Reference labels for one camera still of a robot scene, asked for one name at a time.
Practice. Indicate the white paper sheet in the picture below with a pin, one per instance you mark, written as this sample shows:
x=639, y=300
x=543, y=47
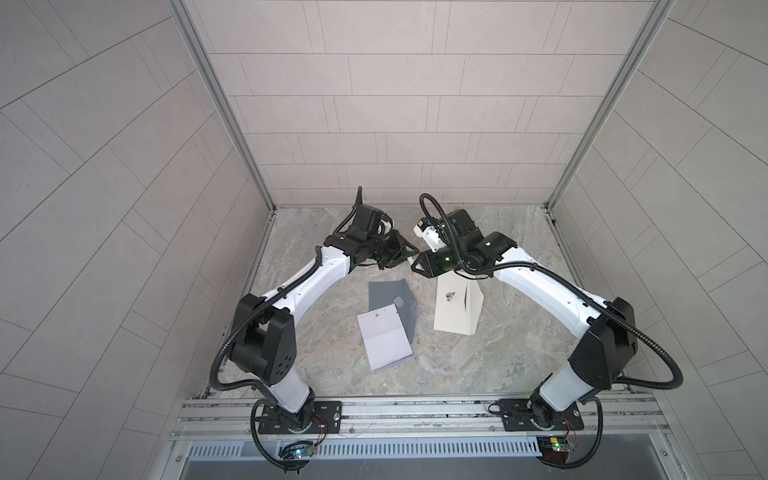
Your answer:
x=384, y=337

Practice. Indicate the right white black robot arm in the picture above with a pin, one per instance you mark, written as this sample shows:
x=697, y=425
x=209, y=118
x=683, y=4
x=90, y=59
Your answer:
x=603, y=349

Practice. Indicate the cream envelope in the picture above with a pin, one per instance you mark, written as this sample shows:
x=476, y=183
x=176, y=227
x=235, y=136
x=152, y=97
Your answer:
x=458, y=304

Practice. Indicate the circuit board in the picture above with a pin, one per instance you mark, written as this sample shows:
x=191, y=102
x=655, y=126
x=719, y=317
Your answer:
x=298, y=451
x=555, y=450

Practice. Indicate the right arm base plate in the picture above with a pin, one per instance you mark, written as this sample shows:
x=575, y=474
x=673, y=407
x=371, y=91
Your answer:
x=525, y=415

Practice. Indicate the right circuit board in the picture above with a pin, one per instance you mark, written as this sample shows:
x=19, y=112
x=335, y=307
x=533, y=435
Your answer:
x=555, y=450

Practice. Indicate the left circuit board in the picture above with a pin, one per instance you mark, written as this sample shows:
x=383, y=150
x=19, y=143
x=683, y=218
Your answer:
x=298, y=451

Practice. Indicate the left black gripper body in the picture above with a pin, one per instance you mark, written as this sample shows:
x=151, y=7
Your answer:
x=386, y=252

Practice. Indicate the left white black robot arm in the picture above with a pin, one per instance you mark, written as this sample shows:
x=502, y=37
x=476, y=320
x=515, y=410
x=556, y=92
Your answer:
x=261, y=348

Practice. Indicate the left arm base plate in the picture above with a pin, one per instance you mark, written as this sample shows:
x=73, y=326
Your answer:
x=300, y=417

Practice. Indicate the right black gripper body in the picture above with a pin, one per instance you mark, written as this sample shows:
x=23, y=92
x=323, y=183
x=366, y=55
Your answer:
x=439, y=262

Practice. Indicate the right wrist camera white housing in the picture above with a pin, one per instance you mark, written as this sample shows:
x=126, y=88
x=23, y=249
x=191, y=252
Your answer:
x=426, y=231

